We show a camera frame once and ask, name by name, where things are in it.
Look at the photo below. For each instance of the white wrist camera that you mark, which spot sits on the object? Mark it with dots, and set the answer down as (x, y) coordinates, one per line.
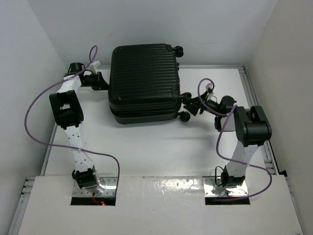
(210, 89)
(94, 66)

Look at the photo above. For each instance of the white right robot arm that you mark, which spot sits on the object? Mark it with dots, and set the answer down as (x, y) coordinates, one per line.
(252, 130)

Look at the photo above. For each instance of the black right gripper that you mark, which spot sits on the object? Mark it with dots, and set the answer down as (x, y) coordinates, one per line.
(200, 103)

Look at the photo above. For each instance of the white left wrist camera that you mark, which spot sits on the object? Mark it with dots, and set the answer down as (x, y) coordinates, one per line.
(94, 66)

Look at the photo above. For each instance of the black hard-shell suitcase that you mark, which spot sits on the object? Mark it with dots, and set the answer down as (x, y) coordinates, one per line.
(144, 84)

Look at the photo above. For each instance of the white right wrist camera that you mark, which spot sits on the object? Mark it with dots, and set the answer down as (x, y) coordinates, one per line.
(210, 89)

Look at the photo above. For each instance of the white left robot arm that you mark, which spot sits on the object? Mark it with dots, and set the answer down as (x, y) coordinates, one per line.
(68, 114)

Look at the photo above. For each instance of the metal base plate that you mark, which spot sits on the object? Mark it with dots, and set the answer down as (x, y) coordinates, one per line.
(213, 190)
(106, 188)

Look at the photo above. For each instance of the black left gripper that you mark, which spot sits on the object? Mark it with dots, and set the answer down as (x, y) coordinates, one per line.
(99, 84)

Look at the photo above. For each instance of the aluminium frame rail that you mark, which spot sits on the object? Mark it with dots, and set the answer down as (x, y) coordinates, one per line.
(262, 130)

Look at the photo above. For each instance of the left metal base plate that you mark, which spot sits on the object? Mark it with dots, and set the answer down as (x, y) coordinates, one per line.
(106, 188)

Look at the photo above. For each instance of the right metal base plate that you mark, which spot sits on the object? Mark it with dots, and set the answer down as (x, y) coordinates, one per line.
(213, 190)

